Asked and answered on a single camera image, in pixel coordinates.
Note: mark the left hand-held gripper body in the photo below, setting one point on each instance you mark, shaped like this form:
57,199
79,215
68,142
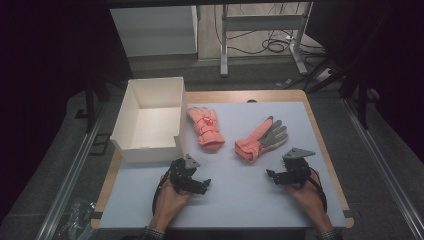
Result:
181,176

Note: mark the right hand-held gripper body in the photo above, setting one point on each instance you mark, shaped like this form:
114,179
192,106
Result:
296,171

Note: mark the pink glove with grey palm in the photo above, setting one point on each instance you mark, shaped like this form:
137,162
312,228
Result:
260,141

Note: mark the pink glove with red mark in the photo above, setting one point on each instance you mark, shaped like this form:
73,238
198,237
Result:
206,128

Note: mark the white box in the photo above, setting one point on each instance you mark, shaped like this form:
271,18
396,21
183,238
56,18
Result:
151,123

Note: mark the person's left hand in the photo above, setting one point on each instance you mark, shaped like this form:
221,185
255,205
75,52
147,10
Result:
168,203

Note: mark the person's right hand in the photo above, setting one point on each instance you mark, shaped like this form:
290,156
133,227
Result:
310,200

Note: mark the light blue table mat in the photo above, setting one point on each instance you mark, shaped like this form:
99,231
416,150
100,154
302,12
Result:
240,200

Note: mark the black tape piece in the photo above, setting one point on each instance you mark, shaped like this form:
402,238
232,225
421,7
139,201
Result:
96,215
348,213

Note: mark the black stand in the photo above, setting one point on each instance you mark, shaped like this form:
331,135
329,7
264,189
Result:
361,100
90,106

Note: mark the white power strip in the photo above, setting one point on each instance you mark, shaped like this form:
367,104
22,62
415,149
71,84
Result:
323,75

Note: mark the clear plastic bag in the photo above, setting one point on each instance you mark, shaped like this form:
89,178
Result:
78,220

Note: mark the white cabinet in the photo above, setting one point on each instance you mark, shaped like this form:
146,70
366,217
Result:
156,30

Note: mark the aluminium rail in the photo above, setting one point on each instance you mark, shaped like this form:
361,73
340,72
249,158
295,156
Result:
383,166
66,186

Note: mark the black floor bracket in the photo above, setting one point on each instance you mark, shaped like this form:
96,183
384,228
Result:
100,144

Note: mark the grey metal desk frame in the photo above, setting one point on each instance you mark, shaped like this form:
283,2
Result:
260,22

